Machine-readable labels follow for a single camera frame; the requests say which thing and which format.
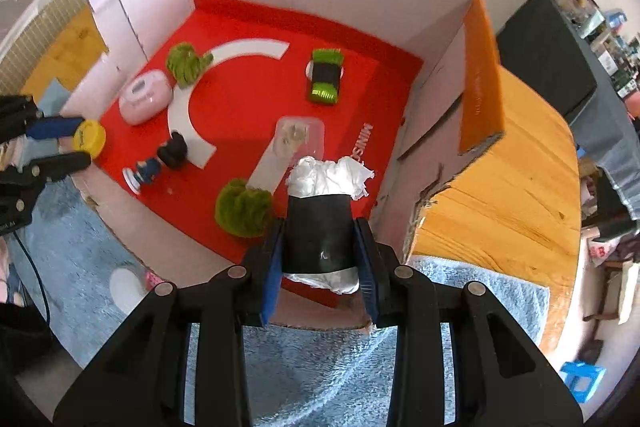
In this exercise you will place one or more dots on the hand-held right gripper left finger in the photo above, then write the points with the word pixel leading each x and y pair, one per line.
pixel 272 277

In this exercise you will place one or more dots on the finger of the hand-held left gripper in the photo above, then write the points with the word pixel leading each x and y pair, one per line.
pixel 62 164
pixel 55 128

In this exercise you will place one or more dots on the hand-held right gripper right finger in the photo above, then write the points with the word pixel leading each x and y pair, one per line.
pixel 367 272

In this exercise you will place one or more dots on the yellow bottle cap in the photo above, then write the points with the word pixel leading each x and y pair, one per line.
pixel 90 137

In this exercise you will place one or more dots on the green fuzzy toy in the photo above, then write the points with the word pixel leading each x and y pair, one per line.
pixel 182 64
pixel 242 209

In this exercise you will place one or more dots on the dark-haired figurine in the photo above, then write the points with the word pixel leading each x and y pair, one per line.
pixel 172 152

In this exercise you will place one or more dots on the green sushi toy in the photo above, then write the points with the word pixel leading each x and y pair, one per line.
pixel 325 77

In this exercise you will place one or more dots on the blue fluffy towel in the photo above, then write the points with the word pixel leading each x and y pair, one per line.
pixel 310 357

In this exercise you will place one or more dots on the pink round device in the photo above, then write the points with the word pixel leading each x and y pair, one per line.
pixel 145 99

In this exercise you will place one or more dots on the white round lid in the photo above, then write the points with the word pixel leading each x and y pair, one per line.
pixel 125 289

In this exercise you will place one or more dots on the clear plastic case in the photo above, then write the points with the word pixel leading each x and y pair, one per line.
pixel 297 137

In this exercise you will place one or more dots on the blue plastic stool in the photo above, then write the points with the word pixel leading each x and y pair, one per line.
pixel 582 379

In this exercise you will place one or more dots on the table with blue cloth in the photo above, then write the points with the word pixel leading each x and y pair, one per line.
pixel 612 147

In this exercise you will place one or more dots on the dark flat panel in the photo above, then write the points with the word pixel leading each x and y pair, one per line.
pixel 545 52

